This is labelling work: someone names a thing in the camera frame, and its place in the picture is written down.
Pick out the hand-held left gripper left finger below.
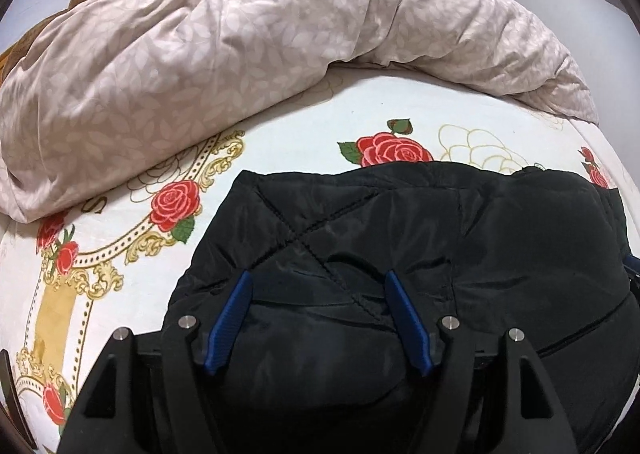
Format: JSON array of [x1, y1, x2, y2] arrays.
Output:
[[57, 270, 253, 454]]

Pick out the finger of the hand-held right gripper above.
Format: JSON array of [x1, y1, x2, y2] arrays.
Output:
[[621, 254, 640, 297]]

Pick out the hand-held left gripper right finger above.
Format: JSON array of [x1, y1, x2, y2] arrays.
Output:
[[384, 270, 583, 454]]

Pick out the black padded jacket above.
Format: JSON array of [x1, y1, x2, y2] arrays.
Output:
[[165, 160, 640, 454]]

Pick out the white rose-printed bed sheet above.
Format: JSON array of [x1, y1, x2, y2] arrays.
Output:
[[0, 61, 636, 454]]

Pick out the beige leaf-patterned duvet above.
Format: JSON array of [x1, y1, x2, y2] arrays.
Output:
[[0, 0, 600, 224]]

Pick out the dark wooden bed frame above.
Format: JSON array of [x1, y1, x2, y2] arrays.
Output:
[[0, 349, 37, 450]]

